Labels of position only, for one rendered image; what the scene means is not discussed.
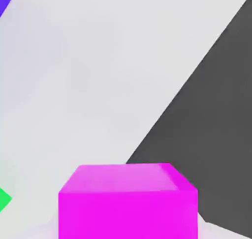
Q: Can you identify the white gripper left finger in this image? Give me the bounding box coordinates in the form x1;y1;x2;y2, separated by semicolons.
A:
34;213;59;239

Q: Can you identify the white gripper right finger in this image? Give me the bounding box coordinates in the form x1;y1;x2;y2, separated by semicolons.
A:
197;213;252;239

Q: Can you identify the small green cube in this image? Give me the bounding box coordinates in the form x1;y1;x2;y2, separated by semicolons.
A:
0;187;13;212

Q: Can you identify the small magenta cube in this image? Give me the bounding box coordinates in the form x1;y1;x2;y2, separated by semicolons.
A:
58;162;198;239

